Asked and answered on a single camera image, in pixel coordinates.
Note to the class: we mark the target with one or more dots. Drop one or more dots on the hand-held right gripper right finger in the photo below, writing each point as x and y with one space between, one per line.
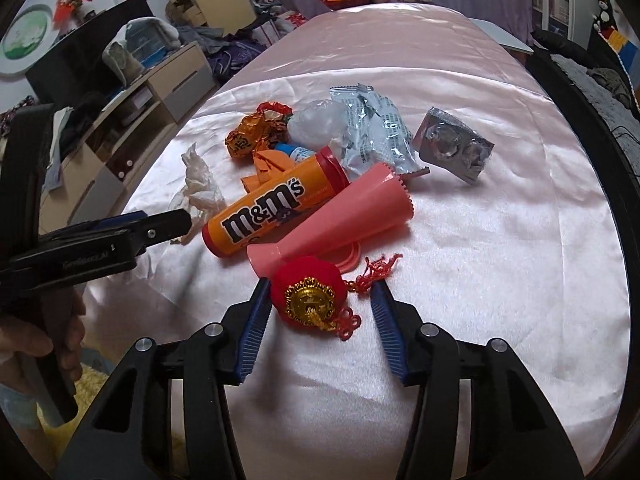
390 337

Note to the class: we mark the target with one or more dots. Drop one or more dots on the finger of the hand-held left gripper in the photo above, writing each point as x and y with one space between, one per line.
160 232
115 220

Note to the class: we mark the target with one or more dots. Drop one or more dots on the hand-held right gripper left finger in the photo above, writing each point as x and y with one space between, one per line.
252 332

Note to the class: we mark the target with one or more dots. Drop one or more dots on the white tissue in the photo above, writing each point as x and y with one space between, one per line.
197 190

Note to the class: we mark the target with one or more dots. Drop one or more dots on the red pompom ornament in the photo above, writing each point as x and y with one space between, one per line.
300 280

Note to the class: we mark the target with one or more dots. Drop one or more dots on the orange candy tube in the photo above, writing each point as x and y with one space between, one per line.
260 220

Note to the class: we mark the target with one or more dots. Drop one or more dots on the orange paper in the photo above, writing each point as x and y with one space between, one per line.
270 166

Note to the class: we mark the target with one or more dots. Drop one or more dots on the pink plastic cone horn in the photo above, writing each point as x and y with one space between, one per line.
340 215

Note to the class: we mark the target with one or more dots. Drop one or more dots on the orange foil wrapper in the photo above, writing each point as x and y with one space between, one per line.
250 135

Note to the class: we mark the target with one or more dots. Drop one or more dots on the small blue capped bottle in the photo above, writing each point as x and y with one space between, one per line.
296 152

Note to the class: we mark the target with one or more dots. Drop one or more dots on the clear plastic bag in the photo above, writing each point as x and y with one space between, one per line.
315 120

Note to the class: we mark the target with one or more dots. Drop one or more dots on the silver blister pack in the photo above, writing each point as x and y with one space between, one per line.
450 145

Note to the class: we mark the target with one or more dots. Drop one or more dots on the pale blue foil packaging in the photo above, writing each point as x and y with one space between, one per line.
380 135

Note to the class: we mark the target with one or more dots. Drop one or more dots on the person's left hand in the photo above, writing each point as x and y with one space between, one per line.
27 342

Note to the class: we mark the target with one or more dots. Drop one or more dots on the clothes heap on cabinet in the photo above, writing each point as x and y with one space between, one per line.
80 120

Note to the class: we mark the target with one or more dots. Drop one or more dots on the pink satin tablecloth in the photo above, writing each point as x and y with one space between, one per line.
500 260

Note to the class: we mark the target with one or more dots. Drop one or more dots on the black television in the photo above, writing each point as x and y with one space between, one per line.
70 55

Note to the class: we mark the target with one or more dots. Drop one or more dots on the wooden television cabinet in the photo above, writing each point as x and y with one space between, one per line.
165 90

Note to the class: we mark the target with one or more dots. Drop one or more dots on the covered plastic drawer box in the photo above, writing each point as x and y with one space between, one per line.
140 42

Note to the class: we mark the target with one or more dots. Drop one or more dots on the red flower decoration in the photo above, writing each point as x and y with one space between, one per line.
72 2

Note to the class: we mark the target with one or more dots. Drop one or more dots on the cardboard box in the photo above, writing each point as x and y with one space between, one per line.
185 12

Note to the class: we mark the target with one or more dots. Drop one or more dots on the white red shopping bag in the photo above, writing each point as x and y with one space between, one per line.
285 27

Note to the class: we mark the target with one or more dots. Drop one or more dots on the black sofa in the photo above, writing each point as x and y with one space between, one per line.
565 75

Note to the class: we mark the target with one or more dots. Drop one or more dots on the grey fur blanket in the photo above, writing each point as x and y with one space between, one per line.
580 80

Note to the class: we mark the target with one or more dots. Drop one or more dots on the white folding table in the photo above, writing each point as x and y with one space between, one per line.
505 37

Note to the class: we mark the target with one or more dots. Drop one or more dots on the olive cloth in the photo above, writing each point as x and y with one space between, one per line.
612 85

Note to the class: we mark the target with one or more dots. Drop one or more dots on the striped crochet blanket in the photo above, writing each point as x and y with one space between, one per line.
620 42

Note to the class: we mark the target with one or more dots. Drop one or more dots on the round green wall picture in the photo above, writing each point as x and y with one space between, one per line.
25 40

